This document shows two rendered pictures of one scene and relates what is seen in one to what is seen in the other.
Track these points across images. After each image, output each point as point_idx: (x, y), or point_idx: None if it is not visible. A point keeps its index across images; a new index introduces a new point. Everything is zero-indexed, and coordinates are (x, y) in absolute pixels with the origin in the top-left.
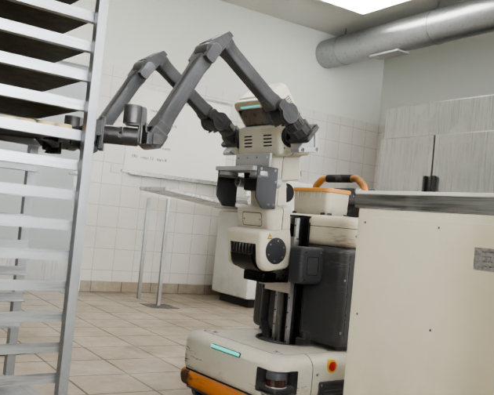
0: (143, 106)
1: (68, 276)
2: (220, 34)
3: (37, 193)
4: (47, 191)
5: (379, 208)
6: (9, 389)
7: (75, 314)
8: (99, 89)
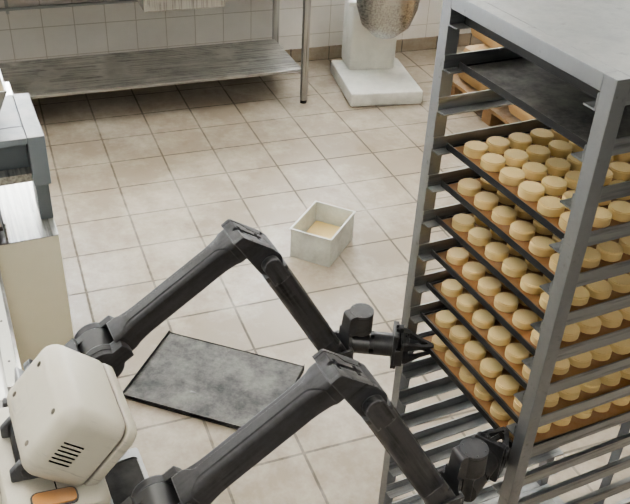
0: (348, 309)
1: None
2: (241, 229)
3: (445, 382)
4: (436, 382)
5: (21, 369)
6: None
7: (381, 478)
8: (406, 288)
